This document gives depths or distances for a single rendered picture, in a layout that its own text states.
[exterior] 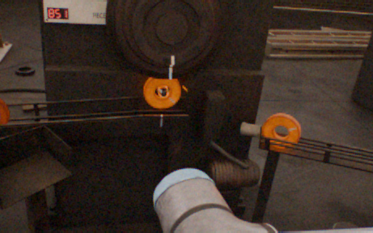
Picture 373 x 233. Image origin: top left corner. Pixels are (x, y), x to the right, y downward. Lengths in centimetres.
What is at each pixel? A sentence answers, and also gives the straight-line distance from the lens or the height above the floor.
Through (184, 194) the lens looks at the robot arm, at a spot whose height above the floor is 107.
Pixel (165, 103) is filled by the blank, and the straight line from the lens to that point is 161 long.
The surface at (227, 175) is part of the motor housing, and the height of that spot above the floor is 50.
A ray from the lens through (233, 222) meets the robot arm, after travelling 58.
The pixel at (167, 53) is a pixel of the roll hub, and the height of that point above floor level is 102.
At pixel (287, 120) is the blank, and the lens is 161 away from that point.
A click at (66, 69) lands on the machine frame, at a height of 87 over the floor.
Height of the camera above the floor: 147
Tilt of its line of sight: 28 degrees down
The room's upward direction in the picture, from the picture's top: 6 degrees clockwise
